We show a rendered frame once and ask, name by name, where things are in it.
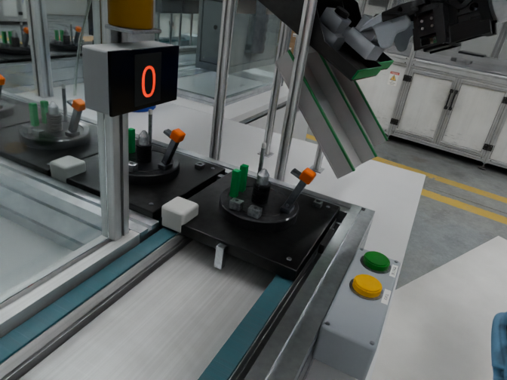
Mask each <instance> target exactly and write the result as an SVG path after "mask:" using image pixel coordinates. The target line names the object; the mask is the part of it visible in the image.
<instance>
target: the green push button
mask: <svg viewBox="0 0 507 380"><path fill-rule="evenodd" d="M363 262H364V264H365V265H366V266H367V267H368V268H371V269H373V270H375V271H386V270H388V268H389V265H390V261H389V259H388V258H387V256H385V255H384V254H382V253H379V252H376V251H370V252H366V253H365V254H364V258H363Z"/></svg>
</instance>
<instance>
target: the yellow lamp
mask: <svg viewBox="0 0 507 380"><path fill-rule="evenodd" d="M153 1H154V0H107V8H108V24H109V25H112V26H118V27H123V28H129V29H152V28H153Z"/></svg>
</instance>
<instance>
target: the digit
mask: <svg viewBox="0 0 507 380"><path fill-rule="evenodd" d="M160 99H161V52H156V53H148V54H134V107H137V106H142V105H145V104H148V103H153V102H157V101H160Z"/></svg>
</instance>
